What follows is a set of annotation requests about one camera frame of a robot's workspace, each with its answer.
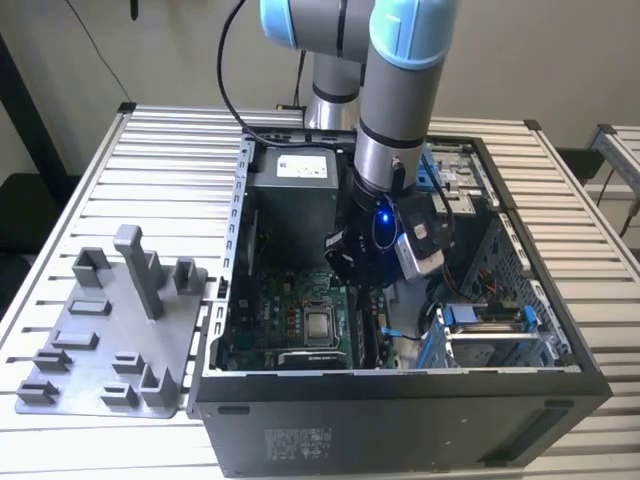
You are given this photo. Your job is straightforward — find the black box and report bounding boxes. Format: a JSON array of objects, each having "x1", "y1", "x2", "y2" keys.
[{"x1": 554, "y1": 147, "x2": 606, "y2": 187}]

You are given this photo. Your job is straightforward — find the thin black wall cable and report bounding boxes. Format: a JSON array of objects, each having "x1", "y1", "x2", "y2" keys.
[{"x1": 64, "y1": 0, "x2": 132, "y2": 104}]

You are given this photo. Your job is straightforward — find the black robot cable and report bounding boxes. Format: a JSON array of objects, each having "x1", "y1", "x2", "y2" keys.
[{"x1": 216, "y1": 0, "x2": 356, "y2": 154}]

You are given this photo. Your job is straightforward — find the blue carrier disk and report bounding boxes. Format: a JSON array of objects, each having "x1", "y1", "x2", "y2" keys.
[{"x1": 437, "y1": 302, "x2": 544, "y2": 369}]

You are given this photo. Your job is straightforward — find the green motherboard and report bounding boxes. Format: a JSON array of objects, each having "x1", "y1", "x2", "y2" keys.
[{"x1": 219, "y1": 269, "x2": 396, "y2": 371}]

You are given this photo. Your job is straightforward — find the aluminium side table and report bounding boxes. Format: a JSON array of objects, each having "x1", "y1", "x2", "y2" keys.
[{"x1": 582, "y1": 123, "x2": 640, "y2": 201}]

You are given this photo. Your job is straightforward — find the grey power supply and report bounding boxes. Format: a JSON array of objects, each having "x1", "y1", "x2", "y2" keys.
[{"x1": 248, "y1": 147, "x2": 351, "y2": 266}]

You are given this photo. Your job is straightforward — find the blue RAM stick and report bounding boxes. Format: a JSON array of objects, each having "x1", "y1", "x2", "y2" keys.
[{"x1": 355, "y1": 292, "x2": 372, "y2": 369}]

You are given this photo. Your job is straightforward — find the blue plastic drive latch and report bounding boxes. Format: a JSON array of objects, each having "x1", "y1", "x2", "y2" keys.
[{"x1": 417, "y1": 149, "x2": 441, "y2": 194}]

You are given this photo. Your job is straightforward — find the black graphics card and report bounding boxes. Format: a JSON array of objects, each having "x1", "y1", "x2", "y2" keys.
[{"x1": 277, "y1": 349, "x2": 349, "y2": 370}]

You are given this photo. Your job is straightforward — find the grey metal drive cage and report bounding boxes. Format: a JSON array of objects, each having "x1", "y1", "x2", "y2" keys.
[{"x1": 422, "y1": 142, "x2": 501, "y2": 271}]

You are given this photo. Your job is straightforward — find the black slanted frame bar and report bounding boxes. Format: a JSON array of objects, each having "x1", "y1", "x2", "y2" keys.
[{"x1": 0, "y1": 33, "x2": 69, "y2": 179}]

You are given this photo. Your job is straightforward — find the blue tipped black wire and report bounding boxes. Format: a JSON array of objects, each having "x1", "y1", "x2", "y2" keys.
[{"x1": 380, "y1": 324, "x2": 432, "y2": 343}]

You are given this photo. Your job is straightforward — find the grey plastic parts rack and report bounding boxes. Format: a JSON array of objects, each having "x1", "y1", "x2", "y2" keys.
[{"x1": 14, "y1": 223, "x2": 210, "y2": 420}]

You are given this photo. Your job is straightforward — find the orange yellow wire bundle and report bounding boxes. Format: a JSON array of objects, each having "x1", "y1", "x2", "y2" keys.
[{"x1": 439, "y1": 249, "x2": 499, "y2": 306}]

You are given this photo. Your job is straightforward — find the silver CPU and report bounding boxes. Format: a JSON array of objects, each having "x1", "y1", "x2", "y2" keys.
[{"x1": 305, "y1": 312, "x2": 335, "y2": 346}]

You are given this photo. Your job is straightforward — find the grey metal disk bay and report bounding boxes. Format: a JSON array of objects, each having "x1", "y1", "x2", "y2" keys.
[{"x1": 415, "y1": 298, "x2": 574, "y2": 371}]

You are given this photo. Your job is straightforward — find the black PC case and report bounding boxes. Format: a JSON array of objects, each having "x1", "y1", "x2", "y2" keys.
[{"x1": 187, "y1": 118, "x2": 614, "y2": 476}]

